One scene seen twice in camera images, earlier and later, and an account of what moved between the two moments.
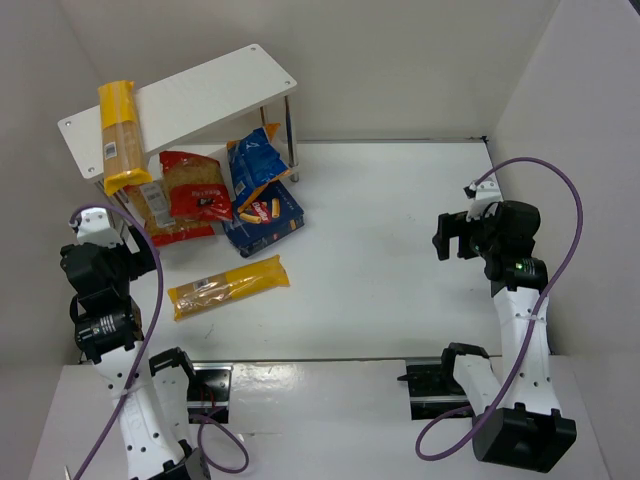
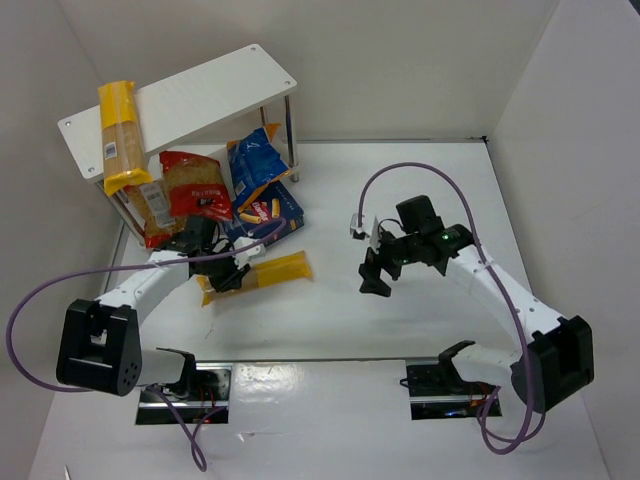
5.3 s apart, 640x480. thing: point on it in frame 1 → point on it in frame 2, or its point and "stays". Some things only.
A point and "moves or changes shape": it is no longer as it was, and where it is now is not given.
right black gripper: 461,236 → 379,267
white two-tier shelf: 189,101 stays
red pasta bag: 185,202 stays
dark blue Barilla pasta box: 272,215 stays
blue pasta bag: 254,164 stays
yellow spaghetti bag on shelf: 122,148 stays
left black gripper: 138,255 → 226,275
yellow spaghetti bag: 237,283 moves or changes shape
